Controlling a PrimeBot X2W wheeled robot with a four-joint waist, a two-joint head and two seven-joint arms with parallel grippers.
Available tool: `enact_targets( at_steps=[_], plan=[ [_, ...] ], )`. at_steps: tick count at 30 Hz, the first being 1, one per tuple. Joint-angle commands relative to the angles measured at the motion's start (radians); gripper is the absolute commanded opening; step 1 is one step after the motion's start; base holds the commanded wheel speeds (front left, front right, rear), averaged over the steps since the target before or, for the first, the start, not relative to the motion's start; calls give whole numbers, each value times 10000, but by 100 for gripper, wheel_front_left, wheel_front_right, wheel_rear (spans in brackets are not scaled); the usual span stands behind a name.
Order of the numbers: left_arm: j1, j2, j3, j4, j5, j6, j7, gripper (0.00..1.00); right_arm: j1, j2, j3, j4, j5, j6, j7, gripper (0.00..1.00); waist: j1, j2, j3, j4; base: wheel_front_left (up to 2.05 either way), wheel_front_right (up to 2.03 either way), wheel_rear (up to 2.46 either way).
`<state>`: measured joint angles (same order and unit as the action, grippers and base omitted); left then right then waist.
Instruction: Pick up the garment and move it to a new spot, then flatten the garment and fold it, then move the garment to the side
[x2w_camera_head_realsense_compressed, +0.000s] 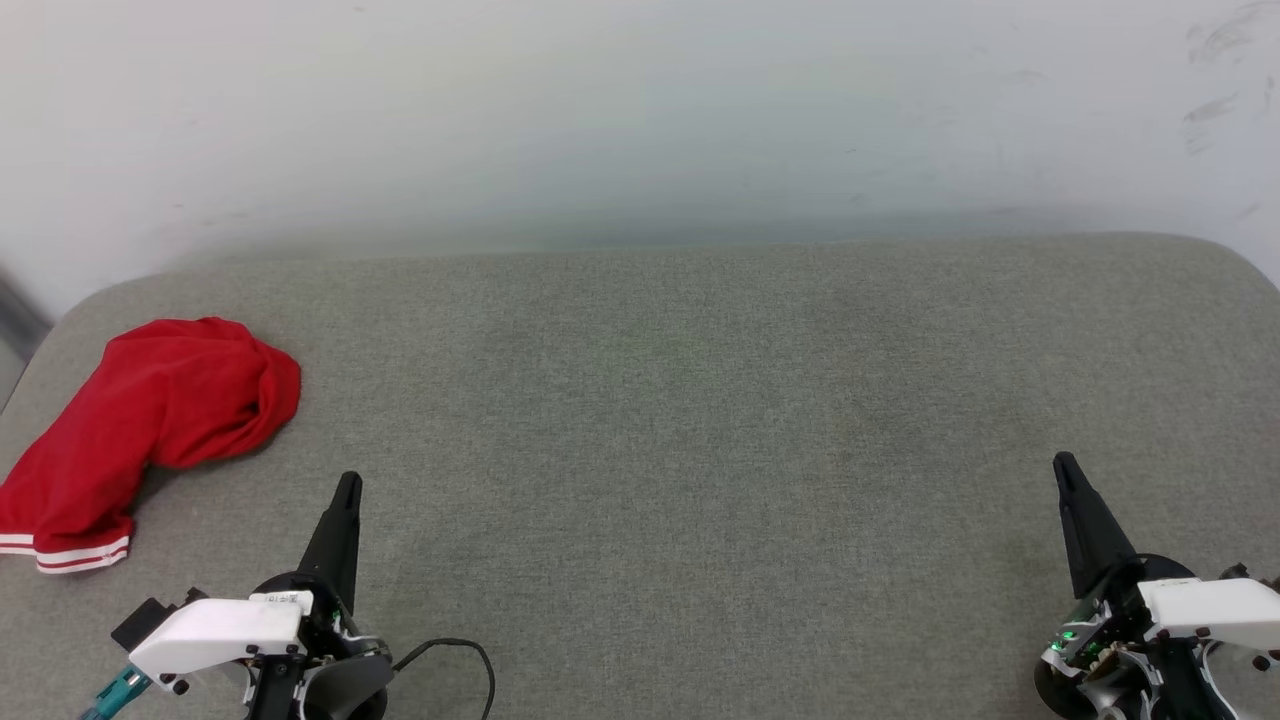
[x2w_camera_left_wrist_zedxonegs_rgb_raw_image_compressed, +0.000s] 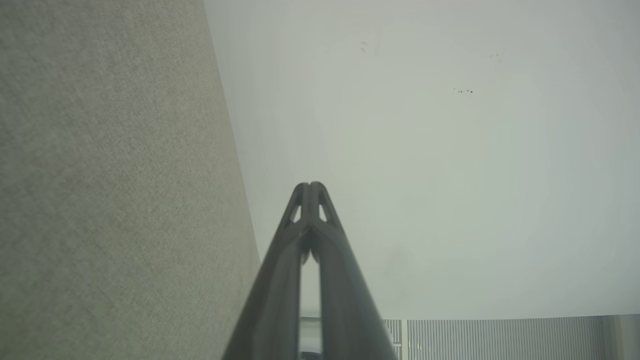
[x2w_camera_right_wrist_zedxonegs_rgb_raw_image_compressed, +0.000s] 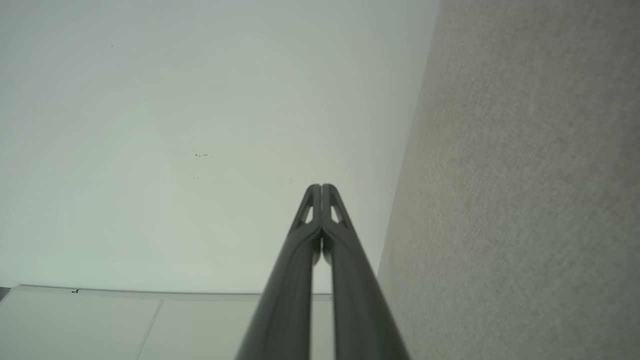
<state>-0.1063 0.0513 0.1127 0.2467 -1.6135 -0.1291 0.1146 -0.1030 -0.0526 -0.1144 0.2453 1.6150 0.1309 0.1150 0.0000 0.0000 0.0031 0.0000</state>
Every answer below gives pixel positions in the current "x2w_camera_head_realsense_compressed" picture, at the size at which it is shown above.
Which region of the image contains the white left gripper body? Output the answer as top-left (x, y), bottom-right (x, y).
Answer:
top-left (128, 570), bottom-right (393, 696)

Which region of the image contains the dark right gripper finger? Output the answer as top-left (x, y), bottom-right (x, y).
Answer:
top-left (1053, 452), bottom-right (1141, 601)

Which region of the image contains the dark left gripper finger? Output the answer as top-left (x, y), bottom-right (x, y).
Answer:
top-left (298, 472), bottom-right (363, 613)

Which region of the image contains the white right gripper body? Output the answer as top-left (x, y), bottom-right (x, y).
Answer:
top-left (1040, 553), bottom-right (1280, 673)

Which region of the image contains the red and white basketball jersey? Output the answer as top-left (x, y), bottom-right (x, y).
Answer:
top-left (0, 317), bottom-right (302, 575)

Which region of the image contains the grey metal pole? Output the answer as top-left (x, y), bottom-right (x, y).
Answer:
top-left (0, 268), bottom-right (53, 363)

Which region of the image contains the teal left camera cable plug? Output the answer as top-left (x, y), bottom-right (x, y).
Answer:
top-left (78, 668), bottom-right (153, 720)

